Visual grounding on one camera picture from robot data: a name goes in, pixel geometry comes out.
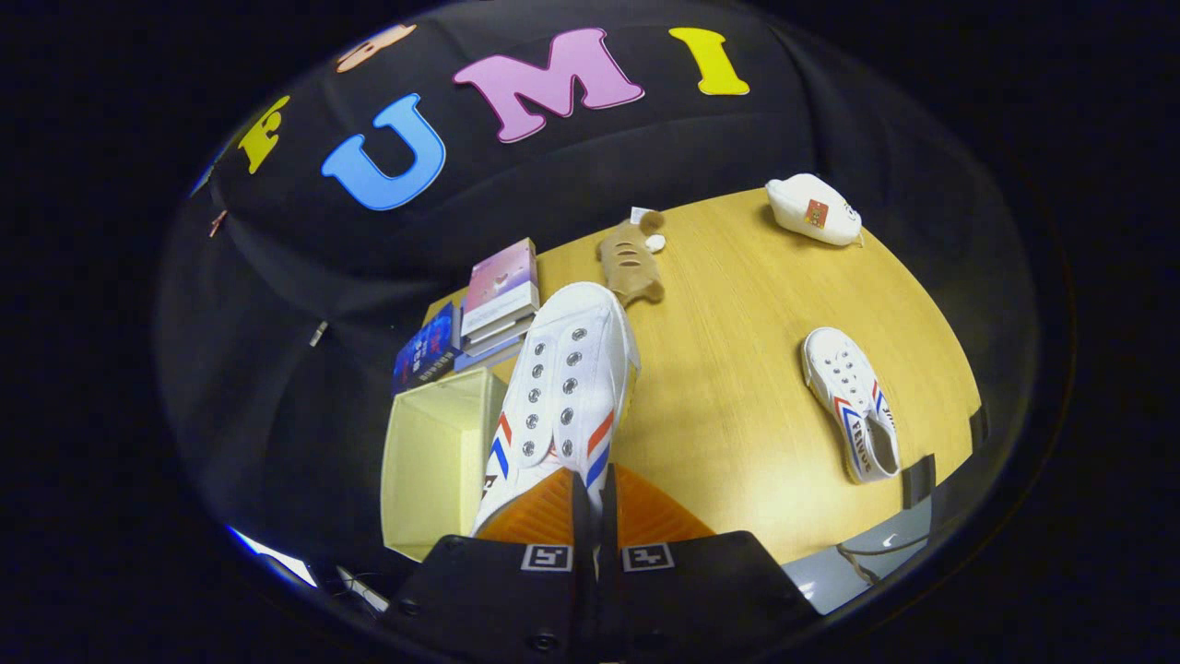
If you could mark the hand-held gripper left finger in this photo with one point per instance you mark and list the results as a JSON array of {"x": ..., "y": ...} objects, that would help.
[{"x": 498, "y": 599}]

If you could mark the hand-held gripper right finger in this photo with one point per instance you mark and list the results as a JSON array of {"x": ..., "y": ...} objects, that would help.
[{"x": 701, "y": 599}]

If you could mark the green fabric storage box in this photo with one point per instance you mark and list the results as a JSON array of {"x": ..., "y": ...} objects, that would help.
[{"x": 433, "y": 461}]

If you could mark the white canvas shoe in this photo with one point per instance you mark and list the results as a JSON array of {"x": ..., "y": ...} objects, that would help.
[
  {"x": 843, "y": 378},
  {"x": 572, "y": 369}
]

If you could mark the periwinkle cover book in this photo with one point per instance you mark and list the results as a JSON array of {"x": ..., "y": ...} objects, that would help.
[{"x": 484, "y": 360}]

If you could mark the black table edge clamp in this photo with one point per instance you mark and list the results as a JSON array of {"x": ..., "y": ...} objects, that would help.
[
  {"x": 919, "y": 480},
  {"x": 978, "y": 429}
]

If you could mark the dark blue book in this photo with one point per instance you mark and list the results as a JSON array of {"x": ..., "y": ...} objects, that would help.
[{"x": 429, "y": 350}]

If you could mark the grey cover book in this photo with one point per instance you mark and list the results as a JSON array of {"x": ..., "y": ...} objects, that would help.
[{"x": 498, "y": 337}]

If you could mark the white clothes peg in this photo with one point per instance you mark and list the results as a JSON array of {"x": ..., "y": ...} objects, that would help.
[{"x": 318, "y": 333}]

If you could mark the pink cover book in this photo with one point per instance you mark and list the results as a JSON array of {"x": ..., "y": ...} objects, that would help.
[{"x": 498, "y": 277}]

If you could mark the brown plush toy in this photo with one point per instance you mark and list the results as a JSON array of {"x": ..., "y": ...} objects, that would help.
[{"x": 631, "y": 263}]

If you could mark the white plush toy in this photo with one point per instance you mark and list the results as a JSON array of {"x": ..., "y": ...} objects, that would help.
[{"x": 802, "y": 212}]

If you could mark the black backdrop cloth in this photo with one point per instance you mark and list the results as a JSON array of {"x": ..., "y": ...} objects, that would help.
[{"x": 645, "y": 148}]

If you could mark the red clothes peg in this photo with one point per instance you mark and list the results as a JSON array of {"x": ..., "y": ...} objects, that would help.
[{"x": 218, "y": 222}]

